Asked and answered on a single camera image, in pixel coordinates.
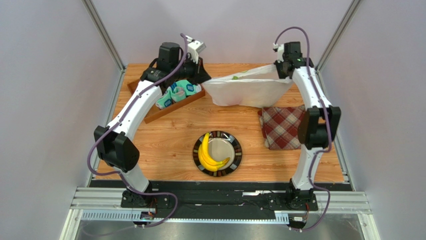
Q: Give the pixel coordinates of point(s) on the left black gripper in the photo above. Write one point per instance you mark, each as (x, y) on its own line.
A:
(199, 74)

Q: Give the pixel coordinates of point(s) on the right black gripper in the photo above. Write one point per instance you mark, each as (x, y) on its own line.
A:
(282, 69)

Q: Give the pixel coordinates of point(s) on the white plastic bag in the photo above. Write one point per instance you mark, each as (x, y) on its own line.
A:
(258, 87)

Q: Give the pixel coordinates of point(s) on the yellow banana bunch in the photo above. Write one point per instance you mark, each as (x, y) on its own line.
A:
(205, 158)

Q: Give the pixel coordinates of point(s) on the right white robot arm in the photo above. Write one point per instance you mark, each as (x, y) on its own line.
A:
(318, 126)

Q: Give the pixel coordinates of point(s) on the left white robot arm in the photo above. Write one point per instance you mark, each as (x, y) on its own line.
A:
(114, 142)

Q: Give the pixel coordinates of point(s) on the teal white socks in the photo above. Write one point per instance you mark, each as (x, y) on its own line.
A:
(178, 91)

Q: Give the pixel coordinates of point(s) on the red plaid cloth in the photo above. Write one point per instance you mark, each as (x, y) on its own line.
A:
(279, 126)

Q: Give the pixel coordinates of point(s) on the round patterned ceramic plate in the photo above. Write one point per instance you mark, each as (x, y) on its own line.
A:
(221, 145)

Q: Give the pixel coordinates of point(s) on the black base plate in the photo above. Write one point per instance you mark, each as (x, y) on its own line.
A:
(221, 200)

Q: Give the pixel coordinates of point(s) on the aluminium frame rail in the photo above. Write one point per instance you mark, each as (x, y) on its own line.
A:
(96, 213)

